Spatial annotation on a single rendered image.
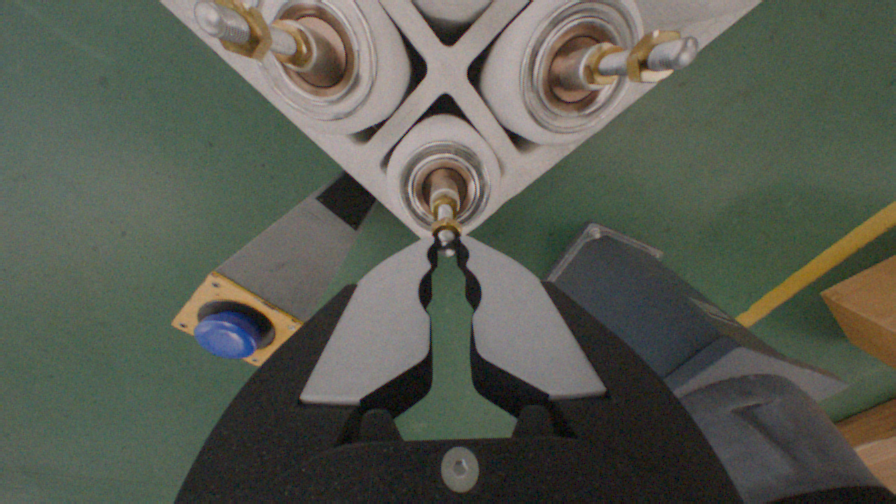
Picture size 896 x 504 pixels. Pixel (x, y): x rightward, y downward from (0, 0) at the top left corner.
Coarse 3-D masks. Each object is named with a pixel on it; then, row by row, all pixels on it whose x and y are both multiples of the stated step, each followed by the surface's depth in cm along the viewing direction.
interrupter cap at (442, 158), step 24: (432, 144) 19; (456, 144) 19; (408, 168) 20; (432, 168) 20; (456, 168) 20; (480, 168) 20; (408, 192) 21; (480, 192) 21; (408, 216) 22; (432, 216) 22
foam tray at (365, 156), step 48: (192, 0) 20; (384, 0) 20; (528, 0) 21; (432, 48) 22; (480, 48) 22; (432, 96) 24; (336, 144) 26; (384, 144) 26; (528, 144) 29; (576, 144) 26; (384, 192) 28
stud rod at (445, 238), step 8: (440, 208) 17; (448, 208) 17; (440, 216) 16; (448, 216) 15; (440, 232) 14; (448, 232) 14; (440, 240) 13; (448, 240) 13; (440, 248) 13; (448, 248) 13; (448, 256) 13
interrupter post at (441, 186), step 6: (438, 180) 20; (444, 180) 20; (450, 180) 20; (432, 186) 20; (438, 186) 19; (444, 186) 18; (450, 186) 19; (456, 186) 20; (432, 192) 19; (438, 192) 18; (444, 192) 18; (450, 192) 18; (456, 192) 19; (432, 198) 18; (456, 198) 18; (432, 204) 18; (432, 210) 19
